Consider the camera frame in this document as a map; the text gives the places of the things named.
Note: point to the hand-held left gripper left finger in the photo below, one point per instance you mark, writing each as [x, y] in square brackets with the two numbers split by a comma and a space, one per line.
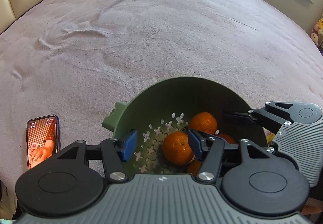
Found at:
[129, 145]

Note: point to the smartphone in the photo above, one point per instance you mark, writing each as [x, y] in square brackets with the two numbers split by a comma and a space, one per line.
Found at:
[43, 140]

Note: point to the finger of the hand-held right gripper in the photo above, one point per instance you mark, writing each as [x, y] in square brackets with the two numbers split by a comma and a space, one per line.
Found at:
[242, 116]

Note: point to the orange mandarin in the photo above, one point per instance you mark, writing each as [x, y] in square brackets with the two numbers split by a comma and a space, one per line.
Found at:
[203, 122]
[227, 138]
[176, 148]
[193, 167]

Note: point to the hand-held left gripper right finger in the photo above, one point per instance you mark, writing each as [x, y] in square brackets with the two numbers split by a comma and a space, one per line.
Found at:
[195, 144]

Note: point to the green colander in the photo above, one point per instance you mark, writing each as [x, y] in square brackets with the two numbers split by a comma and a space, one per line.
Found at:
[176, 98]

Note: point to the hanging stuffed toys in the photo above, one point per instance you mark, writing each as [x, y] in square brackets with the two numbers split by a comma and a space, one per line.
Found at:
[318, 32]

